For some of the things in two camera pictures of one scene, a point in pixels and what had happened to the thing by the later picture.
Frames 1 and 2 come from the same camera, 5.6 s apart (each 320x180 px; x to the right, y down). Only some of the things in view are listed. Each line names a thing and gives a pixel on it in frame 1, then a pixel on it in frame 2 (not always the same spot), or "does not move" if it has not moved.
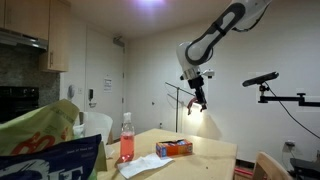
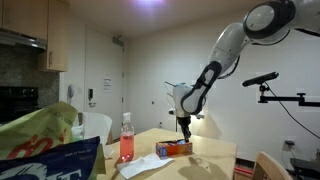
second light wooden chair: x=267 y=168 does not move
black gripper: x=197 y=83 → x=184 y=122
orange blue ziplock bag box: x=172 y=148 does not move
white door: x=104 y=77 does not move
